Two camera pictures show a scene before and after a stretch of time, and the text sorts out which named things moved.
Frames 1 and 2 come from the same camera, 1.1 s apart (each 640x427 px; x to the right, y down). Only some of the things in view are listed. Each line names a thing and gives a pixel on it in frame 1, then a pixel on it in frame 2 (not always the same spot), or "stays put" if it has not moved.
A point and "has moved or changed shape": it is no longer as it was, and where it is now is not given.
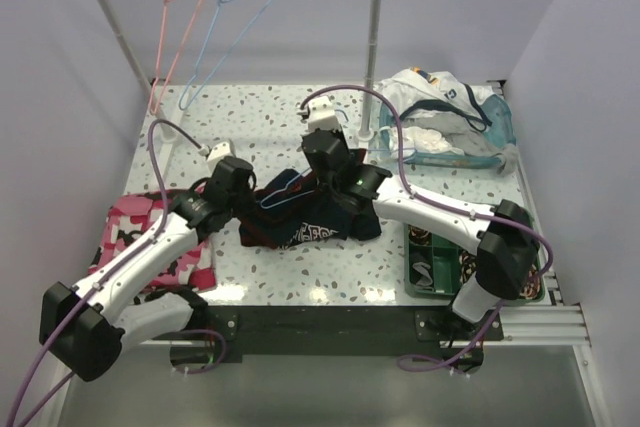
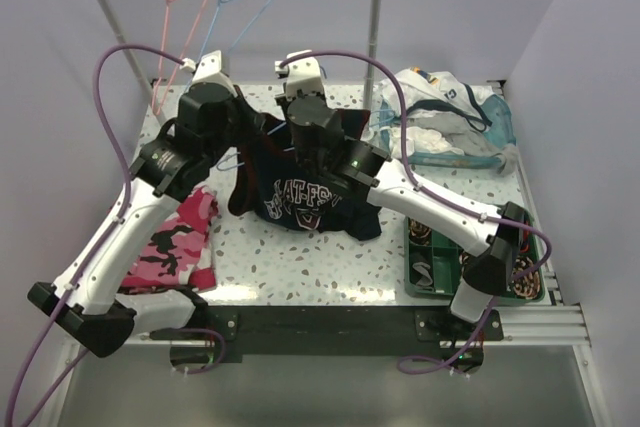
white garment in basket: [424, 91] stays put
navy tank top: [288, 210] has moved or changed shape
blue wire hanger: [293, 182] -> [244, 154]
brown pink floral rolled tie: [532, 285] stays put
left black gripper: [249, 203] -> [253, 121]
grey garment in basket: [469, 137] stays put
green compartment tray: [434, 265] stays put
